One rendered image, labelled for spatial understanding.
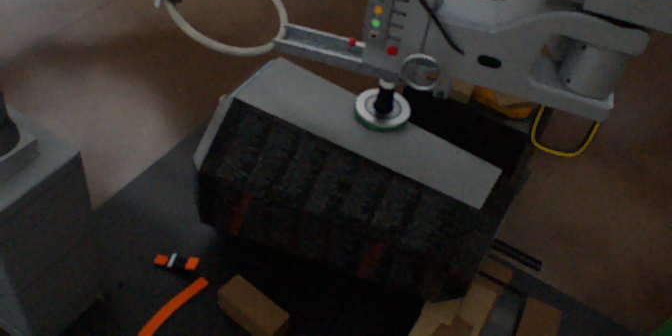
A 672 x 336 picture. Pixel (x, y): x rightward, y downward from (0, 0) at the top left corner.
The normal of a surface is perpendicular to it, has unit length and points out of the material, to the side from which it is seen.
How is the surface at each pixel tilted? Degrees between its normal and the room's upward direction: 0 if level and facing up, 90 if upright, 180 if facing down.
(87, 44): 0
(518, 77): 90
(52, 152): 0
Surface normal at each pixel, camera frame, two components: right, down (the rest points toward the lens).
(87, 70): 0.12, -0.71
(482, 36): -0.31, 0.64
